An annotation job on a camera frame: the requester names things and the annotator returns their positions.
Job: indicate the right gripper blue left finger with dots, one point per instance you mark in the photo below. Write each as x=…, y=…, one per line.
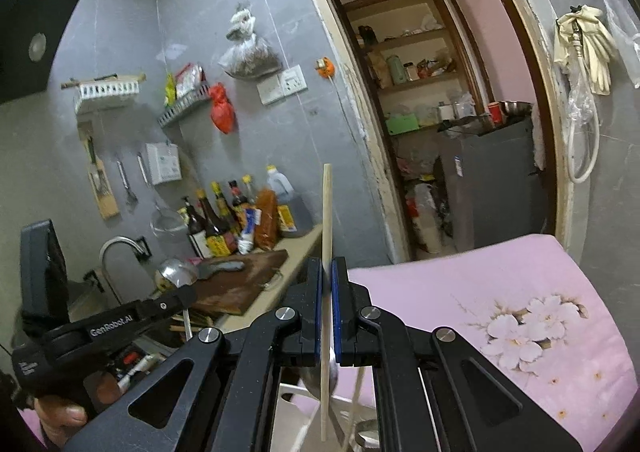
x=302, y=335

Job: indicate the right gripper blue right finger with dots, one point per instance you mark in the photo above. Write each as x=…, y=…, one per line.
x=353, y=345

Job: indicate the steel spoon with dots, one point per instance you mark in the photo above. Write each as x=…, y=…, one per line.
x=311, y=377

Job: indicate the white plastic utensil caddy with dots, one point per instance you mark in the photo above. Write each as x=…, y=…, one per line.
x=297, y=424

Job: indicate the wooden chopstick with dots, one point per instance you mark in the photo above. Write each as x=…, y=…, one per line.
x=326, y=316
x=353, y=411

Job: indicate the person left hand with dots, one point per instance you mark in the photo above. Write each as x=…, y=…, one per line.
x=59, y=418

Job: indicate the wooden cutting board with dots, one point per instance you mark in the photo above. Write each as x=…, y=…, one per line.
x=233, y=293

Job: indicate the chrome faucet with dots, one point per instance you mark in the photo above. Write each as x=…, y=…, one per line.
x=122, y=265

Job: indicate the orange noodle packet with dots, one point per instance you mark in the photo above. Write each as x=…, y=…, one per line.
x=267, y=220

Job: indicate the dark soy sauce bottle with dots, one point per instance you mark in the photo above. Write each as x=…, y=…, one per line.
x=219, y=238

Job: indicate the wine bottle white label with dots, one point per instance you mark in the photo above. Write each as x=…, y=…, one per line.
x=196, y=231

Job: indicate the hanging wooden board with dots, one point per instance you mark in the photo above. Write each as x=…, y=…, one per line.
x=101, y=188

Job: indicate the hanging mesh strainer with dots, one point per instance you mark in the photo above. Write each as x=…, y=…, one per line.
x=165, y=223

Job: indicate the large oil jug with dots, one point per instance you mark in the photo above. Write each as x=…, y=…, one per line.
x=294, y=216

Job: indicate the pink floral table cloth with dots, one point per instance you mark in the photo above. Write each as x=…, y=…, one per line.
x=527, y=306

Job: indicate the grey small fridge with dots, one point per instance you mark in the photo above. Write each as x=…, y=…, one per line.
x=494, y=189

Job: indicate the white hanging box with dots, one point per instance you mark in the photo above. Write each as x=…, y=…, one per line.
x=164, y=162

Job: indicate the red plastic bag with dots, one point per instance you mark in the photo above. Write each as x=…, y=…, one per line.
x=222, y=112

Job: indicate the red cup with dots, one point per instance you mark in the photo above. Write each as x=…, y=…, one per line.
x=495, y=114

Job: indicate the clear bag of dried goods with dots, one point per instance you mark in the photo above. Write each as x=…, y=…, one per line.
x=250, y=56

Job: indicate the hanging rubber gloves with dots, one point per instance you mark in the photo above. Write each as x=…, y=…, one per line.
x=598, y=45

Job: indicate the hanging clear plastic bag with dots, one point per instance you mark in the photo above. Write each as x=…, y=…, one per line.
x=625, y=33

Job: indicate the cleaver with grey handle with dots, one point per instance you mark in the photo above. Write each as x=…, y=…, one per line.
x=208, y=269

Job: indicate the white wall basket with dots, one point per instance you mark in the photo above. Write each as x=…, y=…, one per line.
x=107, y=92

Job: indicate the white wall switch socket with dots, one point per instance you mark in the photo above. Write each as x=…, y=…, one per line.
x=283, y=84

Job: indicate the orange wall hook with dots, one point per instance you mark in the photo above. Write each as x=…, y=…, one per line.
x=325, y=68

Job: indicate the grey wall shelf rack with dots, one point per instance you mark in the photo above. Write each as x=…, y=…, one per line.
x=184, y=105

